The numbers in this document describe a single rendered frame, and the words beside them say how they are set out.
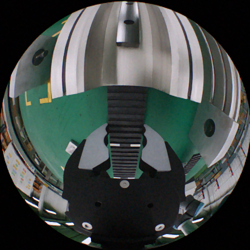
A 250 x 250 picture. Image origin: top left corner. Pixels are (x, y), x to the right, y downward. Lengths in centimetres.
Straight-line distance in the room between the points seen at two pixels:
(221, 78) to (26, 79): 29
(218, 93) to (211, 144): 8
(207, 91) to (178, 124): 9
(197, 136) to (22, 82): 31
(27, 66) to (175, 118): 27
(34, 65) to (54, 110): 11
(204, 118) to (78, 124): 23
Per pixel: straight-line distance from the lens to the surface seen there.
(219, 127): 15
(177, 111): 16
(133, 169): 19
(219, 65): 17
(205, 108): 17
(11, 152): 285
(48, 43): 19
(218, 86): 16
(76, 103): 15
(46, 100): 21
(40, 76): 18
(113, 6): 16
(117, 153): 16
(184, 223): 70
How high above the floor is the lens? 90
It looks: 59 degrees down
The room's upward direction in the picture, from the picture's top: 179 degrees counter-clockwise
